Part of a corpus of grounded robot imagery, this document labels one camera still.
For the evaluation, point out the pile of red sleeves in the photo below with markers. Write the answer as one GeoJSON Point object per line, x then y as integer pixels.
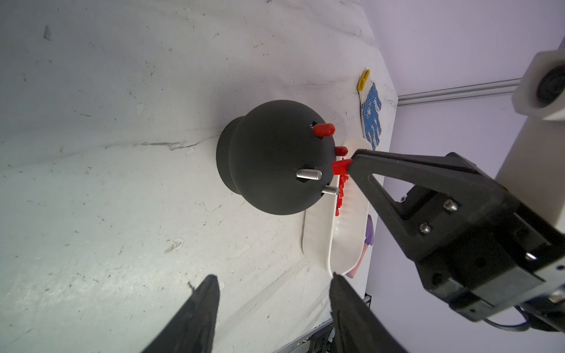
{"type": "Point", "coordinates": [341, 184]}

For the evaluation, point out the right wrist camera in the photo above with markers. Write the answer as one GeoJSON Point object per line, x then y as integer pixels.
{"type": "Point", "coordinates": [533, 170]}

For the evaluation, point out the red screw sleeve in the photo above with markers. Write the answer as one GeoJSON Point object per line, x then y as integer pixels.
{"type": "Point", "coordinates": [341, 151]}
{"type": "Point", "coordinates": [341, 167]}
{"type": "Point", "coordinates": [323, 130]}

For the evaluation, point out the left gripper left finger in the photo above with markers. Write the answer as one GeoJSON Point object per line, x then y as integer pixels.
{"type": "Point", "coordinates": [193, 327]}

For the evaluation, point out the blue dotted work glove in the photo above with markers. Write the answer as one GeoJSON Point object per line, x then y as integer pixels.
{"type": "Point", "coordinates": [370, 106]}

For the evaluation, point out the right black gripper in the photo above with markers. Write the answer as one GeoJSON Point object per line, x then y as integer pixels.
{"type": "Point", "coordinates": [476, 248]}

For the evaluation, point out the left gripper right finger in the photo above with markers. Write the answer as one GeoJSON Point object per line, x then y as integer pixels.
{"type": "Point", "coordinates": [356, 328]}

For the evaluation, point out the white plastic tray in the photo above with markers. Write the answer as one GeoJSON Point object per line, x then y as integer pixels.
{"type": "Point", "coordinates": [335, 243]}

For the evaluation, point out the silver protruding screw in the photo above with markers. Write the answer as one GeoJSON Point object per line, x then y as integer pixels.
{"type": "Point", "coordinates": [309, 174]}
{"type": "Point", "coordinates": [331, 190]}

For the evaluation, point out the pink purple handled tool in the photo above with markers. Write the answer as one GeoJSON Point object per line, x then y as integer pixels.
{"type": "Point", "coordinates": [368, 241]}

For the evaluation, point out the black round screw base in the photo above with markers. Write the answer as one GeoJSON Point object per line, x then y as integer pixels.
{"type": "Point", "coordinates": [258, 154]}

